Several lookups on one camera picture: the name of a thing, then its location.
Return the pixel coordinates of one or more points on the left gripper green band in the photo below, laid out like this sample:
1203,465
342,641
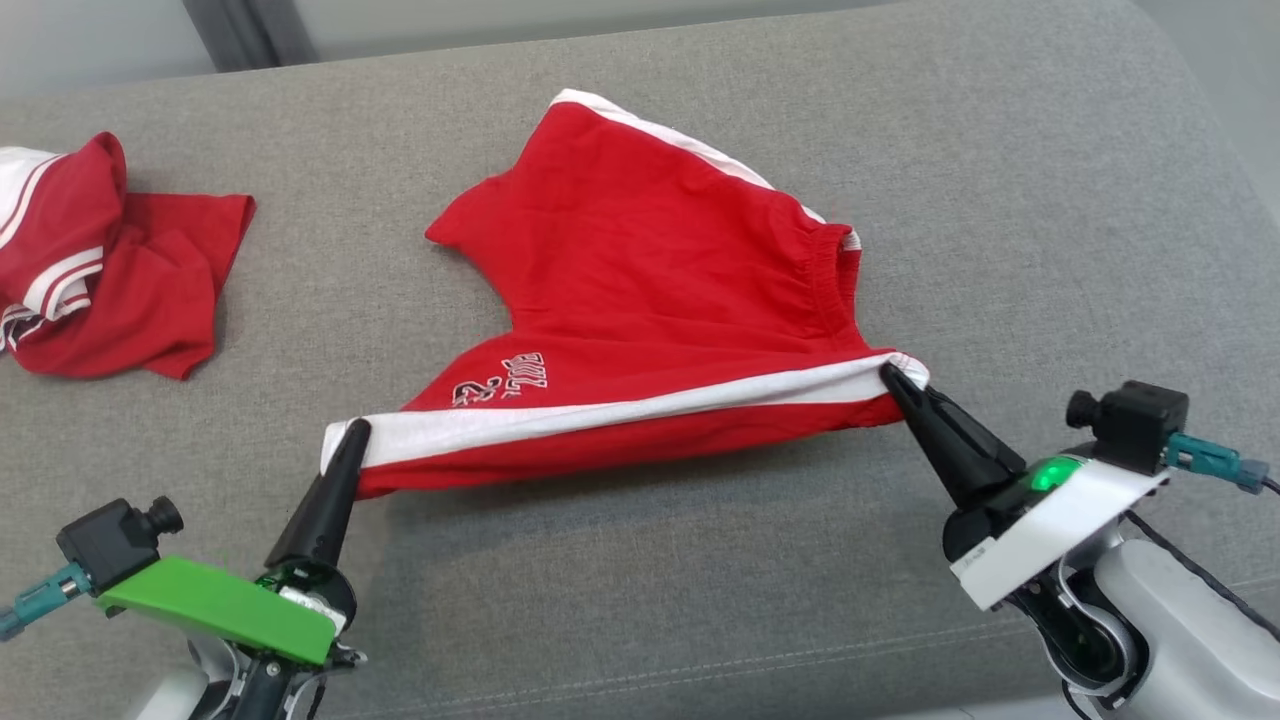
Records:
220,605

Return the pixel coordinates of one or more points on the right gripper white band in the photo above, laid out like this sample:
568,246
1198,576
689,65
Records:
1060,520

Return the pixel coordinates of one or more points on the red jersey white striped trim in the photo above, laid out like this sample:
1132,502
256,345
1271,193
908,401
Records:
150,290

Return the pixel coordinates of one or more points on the red shorts white side stripe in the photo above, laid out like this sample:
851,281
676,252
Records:
650,270

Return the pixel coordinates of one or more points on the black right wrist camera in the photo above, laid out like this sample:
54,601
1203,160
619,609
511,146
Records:
1140,420

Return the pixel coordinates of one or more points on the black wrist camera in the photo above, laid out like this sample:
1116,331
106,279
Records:
1140,420
105,545

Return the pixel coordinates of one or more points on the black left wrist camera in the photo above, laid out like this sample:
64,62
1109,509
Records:
105,545

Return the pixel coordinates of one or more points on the grey wheeled frame post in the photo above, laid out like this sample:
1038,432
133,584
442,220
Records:
250,30

